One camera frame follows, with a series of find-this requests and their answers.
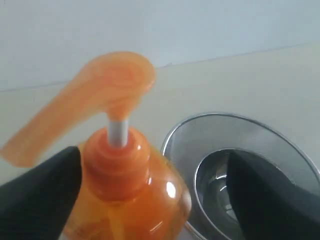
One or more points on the orange soap pump bottle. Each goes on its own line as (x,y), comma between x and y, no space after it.
(129,190)

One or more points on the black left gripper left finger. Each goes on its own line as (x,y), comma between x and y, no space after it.
(37,204)

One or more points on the steel mesh colander bowl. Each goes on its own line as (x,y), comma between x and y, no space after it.
(197,136)

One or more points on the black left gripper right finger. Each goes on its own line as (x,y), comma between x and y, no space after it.
(267,205)

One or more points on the small shiny steel bowl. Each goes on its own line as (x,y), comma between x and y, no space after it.
(212,197)

